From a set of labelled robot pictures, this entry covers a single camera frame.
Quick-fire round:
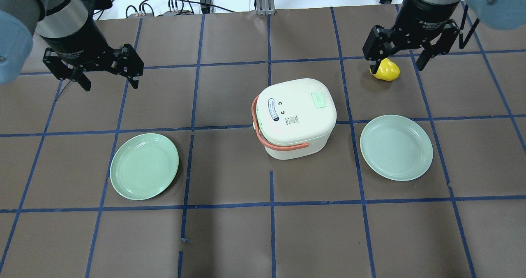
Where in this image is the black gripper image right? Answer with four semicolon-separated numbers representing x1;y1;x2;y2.
362;0;460;74

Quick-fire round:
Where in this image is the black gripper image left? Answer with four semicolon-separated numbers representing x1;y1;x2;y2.
37;16;143;91

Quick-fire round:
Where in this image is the white rice cooker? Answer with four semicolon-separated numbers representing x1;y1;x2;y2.
256;78;337;160

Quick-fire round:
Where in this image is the yellow toy pepper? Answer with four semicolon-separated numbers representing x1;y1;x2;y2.
369;58;401;81

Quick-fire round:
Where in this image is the green plate right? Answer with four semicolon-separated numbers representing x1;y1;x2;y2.
360;115;434;182

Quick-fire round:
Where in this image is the green plate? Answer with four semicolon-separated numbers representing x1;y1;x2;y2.
109;132;179;201
360;115;434;182

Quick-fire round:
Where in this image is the green plate left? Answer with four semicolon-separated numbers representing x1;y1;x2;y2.
109;132;179;201

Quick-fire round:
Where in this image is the brown table mat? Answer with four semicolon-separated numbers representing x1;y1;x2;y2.
0;5;525;278

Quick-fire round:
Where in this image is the black cables bundle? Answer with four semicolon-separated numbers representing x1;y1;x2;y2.
72;0;237;21

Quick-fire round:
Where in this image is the salmon rice cooker handle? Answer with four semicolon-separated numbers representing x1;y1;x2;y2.
251;95;309;152

